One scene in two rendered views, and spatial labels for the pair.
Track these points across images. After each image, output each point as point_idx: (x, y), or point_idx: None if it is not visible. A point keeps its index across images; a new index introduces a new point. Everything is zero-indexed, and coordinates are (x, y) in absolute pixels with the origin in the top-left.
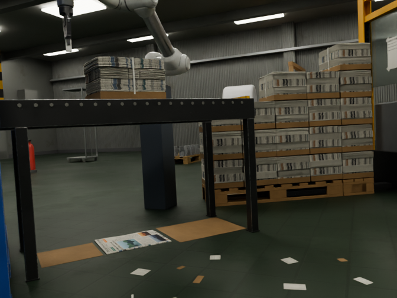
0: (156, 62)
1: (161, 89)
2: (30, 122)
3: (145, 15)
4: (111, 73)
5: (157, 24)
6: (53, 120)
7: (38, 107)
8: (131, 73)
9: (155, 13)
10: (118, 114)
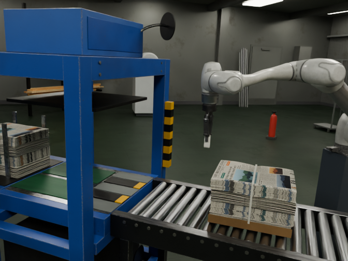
0: (285, 194)
1: (287, 225)
2: (131, 237)
3: (324, 91)
4: (223, 197)
5: (345, 99)
6: (148, 242)
7: (138, 227)
8: (248, 200)
9: (343, 87)
10: (211, 254)
